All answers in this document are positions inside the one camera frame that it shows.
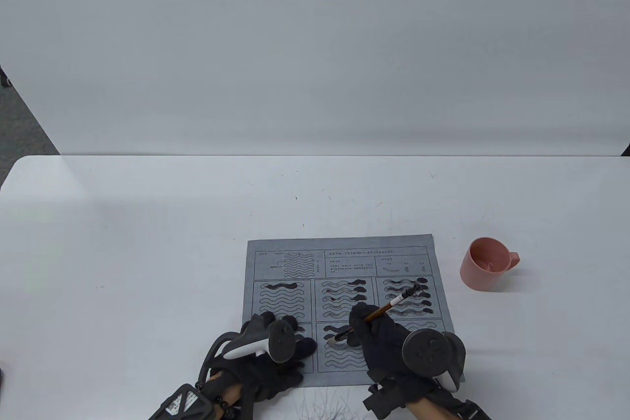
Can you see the person's left hand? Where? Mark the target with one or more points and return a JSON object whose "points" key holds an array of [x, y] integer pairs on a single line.
{"points": [[270, 375]]}

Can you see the person's right hand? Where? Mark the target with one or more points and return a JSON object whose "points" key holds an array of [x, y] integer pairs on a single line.
{"points": [[381, 348]]}

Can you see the brown Chinese brush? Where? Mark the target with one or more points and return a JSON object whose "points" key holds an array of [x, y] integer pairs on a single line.
{"points": [[393, 301]]}

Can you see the grey water writing practice cloth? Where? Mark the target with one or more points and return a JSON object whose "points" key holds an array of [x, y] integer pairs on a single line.
{"points": [[290, 245]]}

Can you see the person's left forearm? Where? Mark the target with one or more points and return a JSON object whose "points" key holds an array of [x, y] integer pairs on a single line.
{"points": [[229, 393]]}

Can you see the person's right forearm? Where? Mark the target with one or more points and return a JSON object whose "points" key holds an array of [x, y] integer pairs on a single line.
{"points": [[430, 411]]}

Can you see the grey and white controller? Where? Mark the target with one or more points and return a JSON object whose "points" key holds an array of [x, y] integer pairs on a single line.
{"points": [[280, 341], [429, 353]]}

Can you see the pink cup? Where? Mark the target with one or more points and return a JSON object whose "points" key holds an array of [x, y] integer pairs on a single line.
{"points": [[475, 274]]}

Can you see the white backdrop board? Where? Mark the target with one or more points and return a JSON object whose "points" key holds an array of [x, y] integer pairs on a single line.
{"points": [[315, 46]]}

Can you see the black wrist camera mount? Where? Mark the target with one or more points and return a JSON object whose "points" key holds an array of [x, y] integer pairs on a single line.
{"points": [[182, 403], [384, 401]]}

